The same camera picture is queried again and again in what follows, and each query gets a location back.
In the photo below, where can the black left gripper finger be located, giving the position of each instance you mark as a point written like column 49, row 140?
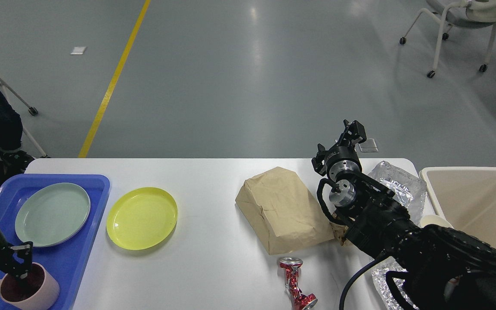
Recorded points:
column 26, row 289

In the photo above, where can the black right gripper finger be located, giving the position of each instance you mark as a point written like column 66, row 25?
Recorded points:
column 318, row 162
column 354, row 133

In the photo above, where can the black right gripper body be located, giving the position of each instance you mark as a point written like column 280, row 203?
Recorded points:
column 339, row 159

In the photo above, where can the pink mug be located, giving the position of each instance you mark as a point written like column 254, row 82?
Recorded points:
column 38, row 290

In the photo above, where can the yellow plastic plate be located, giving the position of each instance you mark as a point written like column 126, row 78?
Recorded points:
column 142, row 218

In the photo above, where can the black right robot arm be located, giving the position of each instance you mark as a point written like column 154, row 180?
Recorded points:
column 444, row 269

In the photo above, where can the floor outlet cover plate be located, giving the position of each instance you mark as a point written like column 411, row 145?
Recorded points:
column 369, row 146

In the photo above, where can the brown paper bag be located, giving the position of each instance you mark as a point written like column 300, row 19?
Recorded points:
column 283, row 213

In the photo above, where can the pale green plate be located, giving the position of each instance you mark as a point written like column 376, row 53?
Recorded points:
column 53, row 214

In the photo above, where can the crumpled brown paper ball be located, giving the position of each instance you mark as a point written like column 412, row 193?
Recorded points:
column 340, row 231

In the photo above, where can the crumpled aluminium foil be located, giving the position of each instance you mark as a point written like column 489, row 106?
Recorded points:
column 410, row 192

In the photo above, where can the white paper cup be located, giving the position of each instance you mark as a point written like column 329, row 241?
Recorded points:
column 434, row 219

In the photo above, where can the crushed red can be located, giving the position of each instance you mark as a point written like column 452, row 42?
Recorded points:
column 292, row 268

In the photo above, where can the beige plastic bin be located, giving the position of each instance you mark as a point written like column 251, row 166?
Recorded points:
column 465, row 197

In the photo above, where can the white wheeled chair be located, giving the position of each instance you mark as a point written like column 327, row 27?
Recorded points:
column 464, row 14

